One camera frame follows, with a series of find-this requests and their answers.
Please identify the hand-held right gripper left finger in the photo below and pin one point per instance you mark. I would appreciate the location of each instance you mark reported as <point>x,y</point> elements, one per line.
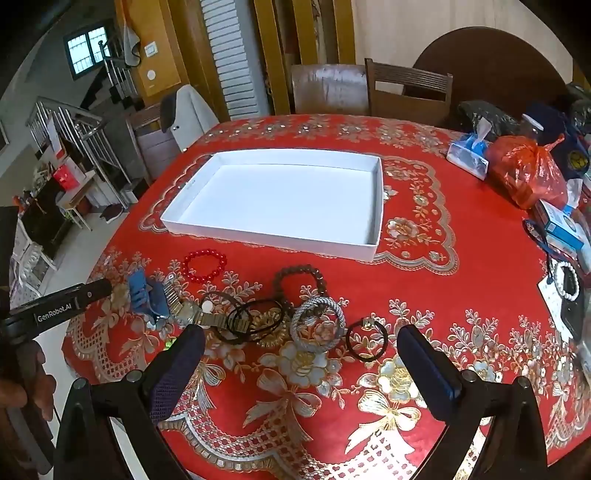
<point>178,369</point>

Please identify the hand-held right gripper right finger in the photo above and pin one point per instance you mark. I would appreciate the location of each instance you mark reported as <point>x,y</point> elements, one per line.
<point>429,374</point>

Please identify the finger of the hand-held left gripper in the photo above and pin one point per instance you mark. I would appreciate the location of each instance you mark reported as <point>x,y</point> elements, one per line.
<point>99,290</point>

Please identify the blue hair claw clip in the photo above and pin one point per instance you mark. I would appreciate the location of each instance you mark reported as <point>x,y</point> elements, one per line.
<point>138,290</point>

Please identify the gold metal watch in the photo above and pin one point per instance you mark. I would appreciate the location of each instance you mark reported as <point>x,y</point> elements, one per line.
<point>187,314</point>

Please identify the white shallow tray box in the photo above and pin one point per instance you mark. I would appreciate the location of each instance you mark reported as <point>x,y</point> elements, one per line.
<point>286,198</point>

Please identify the person's left hand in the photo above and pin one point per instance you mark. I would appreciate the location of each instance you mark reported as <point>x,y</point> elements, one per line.
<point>41,374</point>

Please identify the red floral tablecloth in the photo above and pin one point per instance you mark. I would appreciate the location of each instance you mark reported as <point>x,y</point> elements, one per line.
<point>461,300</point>

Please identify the small red bag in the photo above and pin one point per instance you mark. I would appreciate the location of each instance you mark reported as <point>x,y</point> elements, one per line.
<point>64,177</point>

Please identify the white paper card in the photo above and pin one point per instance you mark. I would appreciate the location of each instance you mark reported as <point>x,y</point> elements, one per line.
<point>551,300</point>

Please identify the metal stair railing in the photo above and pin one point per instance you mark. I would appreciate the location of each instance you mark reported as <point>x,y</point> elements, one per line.
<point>83,134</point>

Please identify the blue and white box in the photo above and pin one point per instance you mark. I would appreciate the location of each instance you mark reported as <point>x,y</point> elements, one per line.
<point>561,226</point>

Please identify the white jacket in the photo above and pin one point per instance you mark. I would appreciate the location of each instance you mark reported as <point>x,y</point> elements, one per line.
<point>194,115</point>

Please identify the blue tissue pack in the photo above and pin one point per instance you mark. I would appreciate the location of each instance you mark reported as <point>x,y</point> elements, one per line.
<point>466,157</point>

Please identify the red plastic bag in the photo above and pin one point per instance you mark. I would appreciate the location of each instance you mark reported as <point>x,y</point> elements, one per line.
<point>521,170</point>

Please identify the window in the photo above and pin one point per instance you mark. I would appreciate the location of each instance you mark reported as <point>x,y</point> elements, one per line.
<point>87,48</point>

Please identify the grey hanging cloth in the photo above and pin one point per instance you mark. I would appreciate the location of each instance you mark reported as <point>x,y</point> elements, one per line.
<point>131,46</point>

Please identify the dark blue bag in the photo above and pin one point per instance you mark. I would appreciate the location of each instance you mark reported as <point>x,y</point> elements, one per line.
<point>572,152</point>

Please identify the black plastic bag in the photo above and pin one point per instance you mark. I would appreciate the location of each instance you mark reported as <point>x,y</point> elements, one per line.
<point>485,115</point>

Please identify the white slatted panel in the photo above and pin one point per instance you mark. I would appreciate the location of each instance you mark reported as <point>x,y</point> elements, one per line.
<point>231,60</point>

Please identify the wooden slatted chair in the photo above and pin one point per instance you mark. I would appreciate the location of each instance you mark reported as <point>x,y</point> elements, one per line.
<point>392,106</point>

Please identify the reddish brown chair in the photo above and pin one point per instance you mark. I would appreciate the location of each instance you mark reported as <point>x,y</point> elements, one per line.
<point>328,87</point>

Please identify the round dark wooden tabletop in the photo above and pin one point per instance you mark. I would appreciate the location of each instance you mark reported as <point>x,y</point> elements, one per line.
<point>498,60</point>

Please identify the white wall switch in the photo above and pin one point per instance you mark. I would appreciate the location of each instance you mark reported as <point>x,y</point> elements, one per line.
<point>151,50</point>

